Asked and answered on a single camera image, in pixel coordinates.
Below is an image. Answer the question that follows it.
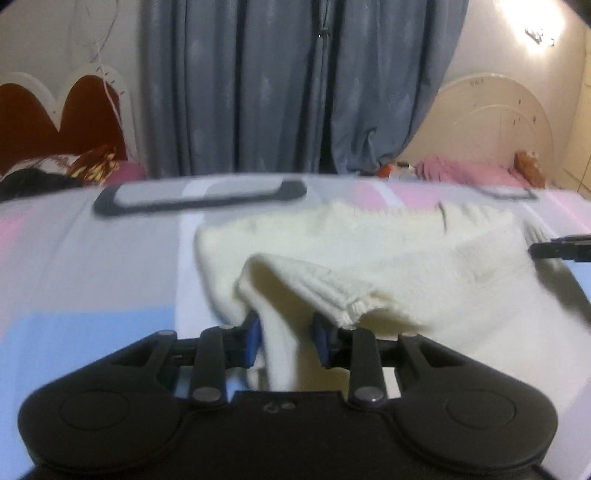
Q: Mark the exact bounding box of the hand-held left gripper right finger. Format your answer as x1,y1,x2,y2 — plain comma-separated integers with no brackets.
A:
311,313,462,409

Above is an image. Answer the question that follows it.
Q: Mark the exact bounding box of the pink fuzzy blanket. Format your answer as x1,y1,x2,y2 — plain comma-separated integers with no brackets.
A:
413,154,534,189

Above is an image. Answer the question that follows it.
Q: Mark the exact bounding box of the patterned pink grey bedsheet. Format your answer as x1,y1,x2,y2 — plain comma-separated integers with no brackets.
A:
0,172,591,478

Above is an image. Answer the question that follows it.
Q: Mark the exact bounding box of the white hanging cable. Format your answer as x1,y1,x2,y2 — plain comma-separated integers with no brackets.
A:
69,0,127,130

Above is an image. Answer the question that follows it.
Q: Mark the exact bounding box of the dark patterned blanket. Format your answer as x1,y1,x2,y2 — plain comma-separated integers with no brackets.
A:
0,168,93,204

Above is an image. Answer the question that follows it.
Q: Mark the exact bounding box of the cream arched headboard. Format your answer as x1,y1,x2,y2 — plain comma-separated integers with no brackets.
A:
402,71,555,188

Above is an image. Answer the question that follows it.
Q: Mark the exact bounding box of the cream wardrobe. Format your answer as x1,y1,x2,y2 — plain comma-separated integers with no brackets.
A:
556,46,591,199

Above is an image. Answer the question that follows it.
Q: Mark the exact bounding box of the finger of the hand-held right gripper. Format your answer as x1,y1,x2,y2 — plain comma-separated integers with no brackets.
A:
529,234,591,265

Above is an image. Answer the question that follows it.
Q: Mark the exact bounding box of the blue grey curtain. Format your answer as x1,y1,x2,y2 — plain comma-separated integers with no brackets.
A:
139,0,469,178

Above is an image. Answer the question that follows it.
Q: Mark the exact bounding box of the bright wall lamp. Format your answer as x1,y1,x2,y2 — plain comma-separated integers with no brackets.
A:
494,0,573,58

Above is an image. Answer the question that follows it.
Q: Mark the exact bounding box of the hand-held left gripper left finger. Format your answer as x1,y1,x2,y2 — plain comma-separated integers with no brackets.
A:
111,310,263,408

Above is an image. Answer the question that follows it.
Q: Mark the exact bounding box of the red white heart headboard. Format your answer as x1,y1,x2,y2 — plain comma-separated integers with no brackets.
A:
0,62,139,178

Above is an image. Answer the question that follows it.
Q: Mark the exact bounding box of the cream knitted sweater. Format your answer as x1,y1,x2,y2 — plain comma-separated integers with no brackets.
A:
194,199,591,393

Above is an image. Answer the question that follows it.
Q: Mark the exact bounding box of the orange white bottle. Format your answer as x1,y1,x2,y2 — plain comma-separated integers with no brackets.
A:
378,161,417,182

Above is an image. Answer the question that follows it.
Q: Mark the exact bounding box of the orange yellow patterned cloth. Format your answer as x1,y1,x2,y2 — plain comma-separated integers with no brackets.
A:
0,147,122,182

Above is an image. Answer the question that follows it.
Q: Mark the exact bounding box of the orange stuffed toy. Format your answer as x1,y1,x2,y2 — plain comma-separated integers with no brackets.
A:
514,150,546,189

